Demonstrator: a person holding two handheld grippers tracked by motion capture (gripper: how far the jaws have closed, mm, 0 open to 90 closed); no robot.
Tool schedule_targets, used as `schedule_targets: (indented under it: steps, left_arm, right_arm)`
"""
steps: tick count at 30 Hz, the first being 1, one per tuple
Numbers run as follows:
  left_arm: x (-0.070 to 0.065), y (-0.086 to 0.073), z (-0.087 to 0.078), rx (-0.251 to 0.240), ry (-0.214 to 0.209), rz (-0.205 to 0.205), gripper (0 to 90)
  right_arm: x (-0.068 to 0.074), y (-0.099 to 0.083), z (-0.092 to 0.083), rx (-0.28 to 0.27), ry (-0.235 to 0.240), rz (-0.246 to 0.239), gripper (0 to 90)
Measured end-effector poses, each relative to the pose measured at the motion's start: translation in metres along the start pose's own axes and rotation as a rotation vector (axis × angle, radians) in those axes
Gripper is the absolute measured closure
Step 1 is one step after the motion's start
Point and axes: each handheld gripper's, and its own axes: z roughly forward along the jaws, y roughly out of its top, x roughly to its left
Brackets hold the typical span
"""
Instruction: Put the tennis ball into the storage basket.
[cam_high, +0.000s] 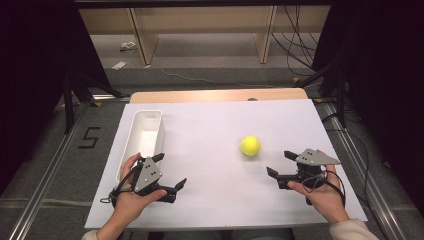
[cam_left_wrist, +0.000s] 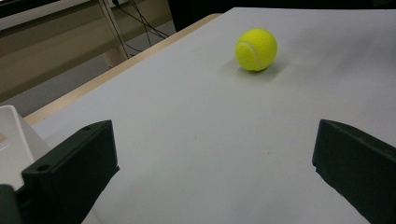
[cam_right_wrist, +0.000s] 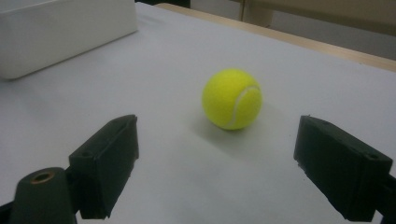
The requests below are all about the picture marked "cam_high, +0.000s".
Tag bundle of black hanging cables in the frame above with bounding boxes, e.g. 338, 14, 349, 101
270, 4, 322, 78

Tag left hand-held gripper black cable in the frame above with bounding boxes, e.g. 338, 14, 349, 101
99, 163, 142, 205

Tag aluminium floor rail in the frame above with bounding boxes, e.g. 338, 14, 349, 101
320, 100, 410, 240
7, 94, 132, 240

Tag person's left hand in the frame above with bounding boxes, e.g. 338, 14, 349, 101
113, 152, 168, 225

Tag person's right hand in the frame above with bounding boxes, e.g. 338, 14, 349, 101
287, 149, 351, 225

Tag black floor cable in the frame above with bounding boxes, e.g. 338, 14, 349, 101
323, 112, 379, 214

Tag white table cover sheet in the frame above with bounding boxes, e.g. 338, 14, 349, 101
84, 98, 368, 230

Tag yellow tennis ball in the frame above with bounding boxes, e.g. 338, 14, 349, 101
240, 135, 262, 157

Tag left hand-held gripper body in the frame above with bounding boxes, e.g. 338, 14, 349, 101
131, 156, 177, 204

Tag wooden shelf unit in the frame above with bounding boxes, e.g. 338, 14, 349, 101
79, 5, 331, 66

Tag black curtain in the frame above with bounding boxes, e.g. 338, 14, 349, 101
312, 0, 424, 209
0, 0, 112, 198

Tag small white floor device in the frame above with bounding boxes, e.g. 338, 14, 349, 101
119, 41, 139, 52

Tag white plastic bin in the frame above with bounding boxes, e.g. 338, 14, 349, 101
115, 109, 166, 184

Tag white floor cable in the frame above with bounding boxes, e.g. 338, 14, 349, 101
160, 67, 278, 90

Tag black metal stand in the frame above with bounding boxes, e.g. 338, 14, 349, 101
54, 70, 125, 135
294, 63, 348, 130

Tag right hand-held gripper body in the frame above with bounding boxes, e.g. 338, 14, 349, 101
277, 148, 342, 205

